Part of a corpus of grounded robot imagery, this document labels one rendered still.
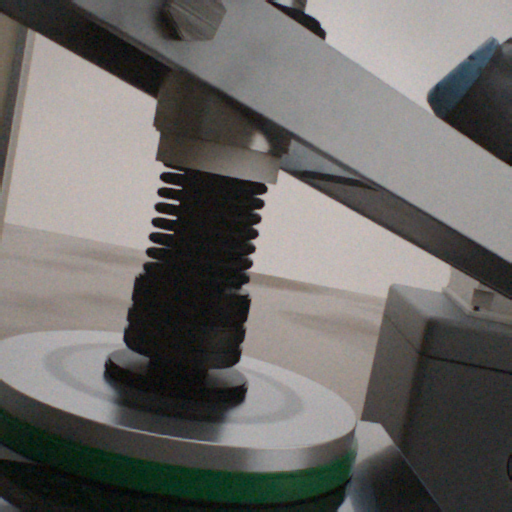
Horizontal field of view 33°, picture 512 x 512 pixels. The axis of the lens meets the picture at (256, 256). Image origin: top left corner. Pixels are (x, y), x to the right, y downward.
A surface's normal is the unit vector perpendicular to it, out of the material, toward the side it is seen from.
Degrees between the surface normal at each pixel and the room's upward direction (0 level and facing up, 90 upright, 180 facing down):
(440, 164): 90
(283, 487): 90
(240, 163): 90
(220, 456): 90
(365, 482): 0
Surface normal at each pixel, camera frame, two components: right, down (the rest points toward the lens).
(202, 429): 0.19, -0.98
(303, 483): 0.66, 0.20
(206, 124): -0.22, 0.05
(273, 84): 0.44, 0.18
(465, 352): 0.00, 0.10
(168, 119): -0.71, -0.07
